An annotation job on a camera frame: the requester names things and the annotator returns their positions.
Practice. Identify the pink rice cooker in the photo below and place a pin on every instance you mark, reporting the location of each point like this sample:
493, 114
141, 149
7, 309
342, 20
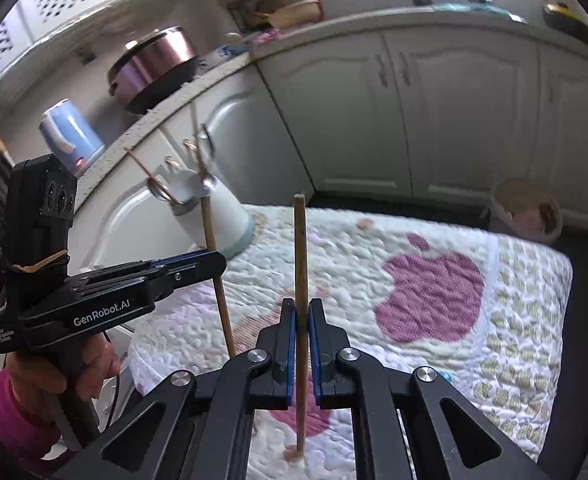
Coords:
154, 65

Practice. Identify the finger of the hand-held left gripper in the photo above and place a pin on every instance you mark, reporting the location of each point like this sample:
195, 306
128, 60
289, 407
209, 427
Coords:
194, 270
184, 258

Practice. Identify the person's left hand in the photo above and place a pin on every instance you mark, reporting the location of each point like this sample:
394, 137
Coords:
99, 370

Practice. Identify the white cabinet door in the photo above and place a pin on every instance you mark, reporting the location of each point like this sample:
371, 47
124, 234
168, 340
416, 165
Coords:
259, 140
334, 120
119, 230
473, 125
578, 150

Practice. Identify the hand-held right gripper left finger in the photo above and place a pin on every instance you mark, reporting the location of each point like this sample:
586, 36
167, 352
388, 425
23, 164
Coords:
289, 360

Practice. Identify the person's left forearm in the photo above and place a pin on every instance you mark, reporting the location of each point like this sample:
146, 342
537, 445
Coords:
9, 420

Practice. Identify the white spoon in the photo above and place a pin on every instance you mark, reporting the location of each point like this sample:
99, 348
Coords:
186, 185

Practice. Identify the pink cloth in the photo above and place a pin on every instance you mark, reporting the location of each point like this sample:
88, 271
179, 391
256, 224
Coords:
269, 37

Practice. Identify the green cloth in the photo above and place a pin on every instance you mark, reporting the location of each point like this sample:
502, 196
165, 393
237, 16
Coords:
478, 11

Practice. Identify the blue patterned white bowl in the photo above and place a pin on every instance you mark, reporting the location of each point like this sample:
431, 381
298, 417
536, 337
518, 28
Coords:
234, 50

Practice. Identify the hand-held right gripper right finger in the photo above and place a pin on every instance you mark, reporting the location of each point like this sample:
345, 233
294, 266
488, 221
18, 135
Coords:
316, 360

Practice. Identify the dark container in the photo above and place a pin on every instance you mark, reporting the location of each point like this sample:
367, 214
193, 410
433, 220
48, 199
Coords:
571, 22

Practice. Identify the patterned quilt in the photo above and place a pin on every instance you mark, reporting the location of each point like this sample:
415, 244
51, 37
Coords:
448, 360

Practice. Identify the wooden chopstick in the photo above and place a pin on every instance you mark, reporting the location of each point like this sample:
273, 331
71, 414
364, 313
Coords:
300, 260
223, 310
139, 164

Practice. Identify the beige trash bin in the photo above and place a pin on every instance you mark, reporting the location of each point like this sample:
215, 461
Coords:
526, 212

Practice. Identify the blue electric kettle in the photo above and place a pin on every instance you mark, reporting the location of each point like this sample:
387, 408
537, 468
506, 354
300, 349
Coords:
71, 135

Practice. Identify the white utensil holder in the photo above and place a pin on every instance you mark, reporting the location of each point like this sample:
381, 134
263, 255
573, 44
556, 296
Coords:
221, 220

